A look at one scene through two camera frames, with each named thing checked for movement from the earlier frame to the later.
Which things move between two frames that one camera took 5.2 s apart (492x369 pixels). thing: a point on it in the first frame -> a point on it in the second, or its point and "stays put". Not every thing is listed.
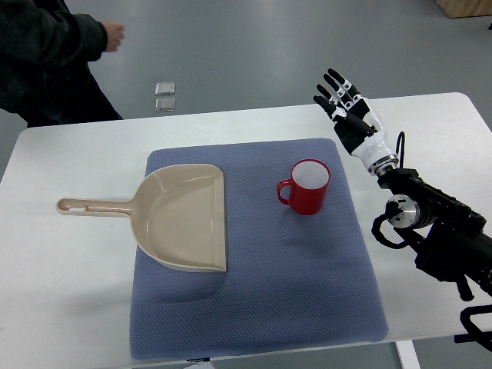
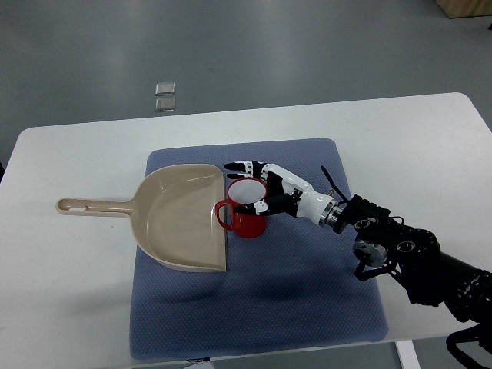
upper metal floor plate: x=164 y=88 stays put
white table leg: x=408 y=354 stays put
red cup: x=309 y=182 -> x=241 y=191
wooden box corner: x=461 y=8 stays put
